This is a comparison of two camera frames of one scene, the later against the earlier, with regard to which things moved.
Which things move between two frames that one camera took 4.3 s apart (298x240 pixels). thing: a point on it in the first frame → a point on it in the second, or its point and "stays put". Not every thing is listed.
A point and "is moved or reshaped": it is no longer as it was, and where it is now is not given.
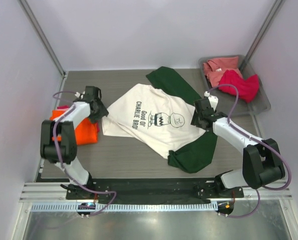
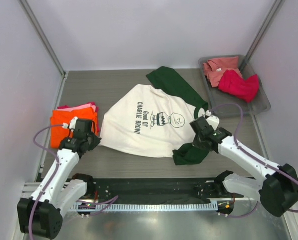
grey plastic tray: [226, 101] stays put
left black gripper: [102, 113] → [95, 142]
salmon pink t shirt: [214, 69] stays put
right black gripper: [195, 120] → [196, 143]
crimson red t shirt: [248, 88] stays put
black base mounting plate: [152, 188] stays put
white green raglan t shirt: [159, 118] is moved or reshaped
